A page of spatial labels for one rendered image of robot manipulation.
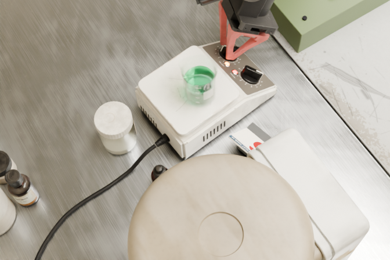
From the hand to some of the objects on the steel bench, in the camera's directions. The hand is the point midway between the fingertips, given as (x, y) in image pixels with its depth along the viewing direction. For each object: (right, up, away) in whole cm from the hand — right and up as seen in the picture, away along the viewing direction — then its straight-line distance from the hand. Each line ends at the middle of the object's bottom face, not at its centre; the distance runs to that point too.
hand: (228, 48), depth 104 cm
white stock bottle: (-37, -27, -6) cm, 46 cm away
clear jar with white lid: (-18, -15, 0) cm, 23 cm away
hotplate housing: (-4, -9, +2) cm, 11 cm away
